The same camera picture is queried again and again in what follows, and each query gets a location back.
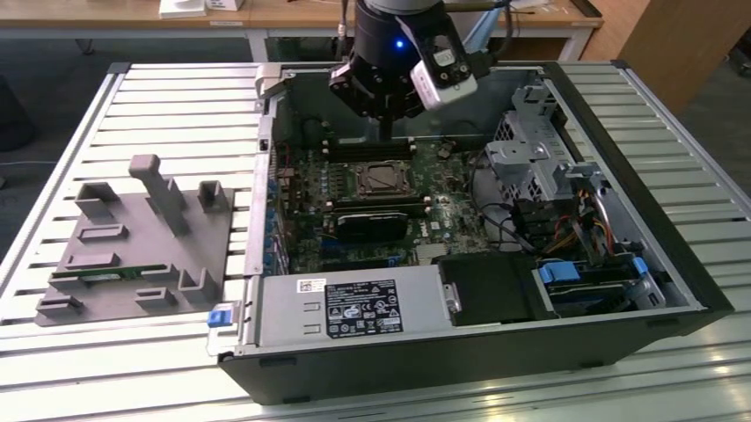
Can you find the silver power supply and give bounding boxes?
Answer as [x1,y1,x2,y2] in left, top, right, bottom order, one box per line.
[255,267,447,351]

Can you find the silver CPU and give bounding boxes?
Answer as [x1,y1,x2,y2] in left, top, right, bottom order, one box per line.
[364,166,404,190]

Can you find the wooden desk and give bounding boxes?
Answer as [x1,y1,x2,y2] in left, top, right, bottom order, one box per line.
[0,0,605,62]

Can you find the CPU socket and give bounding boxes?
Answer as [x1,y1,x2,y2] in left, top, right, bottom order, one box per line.
[348,159,419,200]

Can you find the hard disk in blue carrier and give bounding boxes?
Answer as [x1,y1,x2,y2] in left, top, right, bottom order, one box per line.
[533,258,639,318]

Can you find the black RAM slot bank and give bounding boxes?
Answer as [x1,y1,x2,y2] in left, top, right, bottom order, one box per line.
[325,136,415,163]
[331,198,427,215]

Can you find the grey parts rack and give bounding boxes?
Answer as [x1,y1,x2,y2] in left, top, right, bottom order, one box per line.
[33,153,237,329]

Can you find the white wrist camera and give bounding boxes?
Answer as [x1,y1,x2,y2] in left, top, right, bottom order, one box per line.
[404,17,481,112]

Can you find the black PC case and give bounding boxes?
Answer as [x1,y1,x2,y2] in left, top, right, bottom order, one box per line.
[215,60,736,406]

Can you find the black graphics card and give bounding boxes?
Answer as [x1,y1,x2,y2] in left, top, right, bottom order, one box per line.
[327,208,412,245]

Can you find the coloured power wire bundle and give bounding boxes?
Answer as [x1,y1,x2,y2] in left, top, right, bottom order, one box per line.
[541,186,619,265]

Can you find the wooden cabinet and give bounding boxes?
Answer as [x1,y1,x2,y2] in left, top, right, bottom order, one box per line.
[577,0,751,114]

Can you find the green RAM stick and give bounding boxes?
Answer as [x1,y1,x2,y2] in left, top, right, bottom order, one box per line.
[49,263,165,282]

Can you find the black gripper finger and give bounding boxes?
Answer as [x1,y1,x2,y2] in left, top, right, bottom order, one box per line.
[327,63,388,142]
[385,77,427,142]

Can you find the blue case latch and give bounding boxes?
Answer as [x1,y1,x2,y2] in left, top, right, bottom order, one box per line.
[207,307,236,330]

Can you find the metal socket cover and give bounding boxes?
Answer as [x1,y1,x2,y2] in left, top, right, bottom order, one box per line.
[351,160,416,197]

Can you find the metal drive cage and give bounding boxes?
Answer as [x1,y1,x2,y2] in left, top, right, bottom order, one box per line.
[483,85,617,207]

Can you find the green motherboard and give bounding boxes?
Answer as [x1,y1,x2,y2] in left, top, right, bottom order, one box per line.
[267,138,500,276]

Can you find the black plastic shroud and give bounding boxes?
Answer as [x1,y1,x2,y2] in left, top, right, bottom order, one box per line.
[436,252,556,327]

